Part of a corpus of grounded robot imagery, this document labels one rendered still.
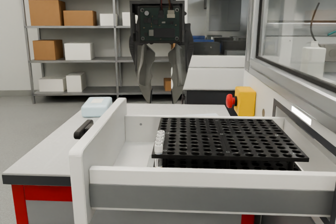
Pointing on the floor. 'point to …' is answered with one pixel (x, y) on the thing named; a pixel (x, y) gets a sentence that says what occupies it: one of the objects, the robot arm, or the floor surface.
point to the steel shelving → (94, 57)
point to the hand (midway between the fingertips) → (161, 94)
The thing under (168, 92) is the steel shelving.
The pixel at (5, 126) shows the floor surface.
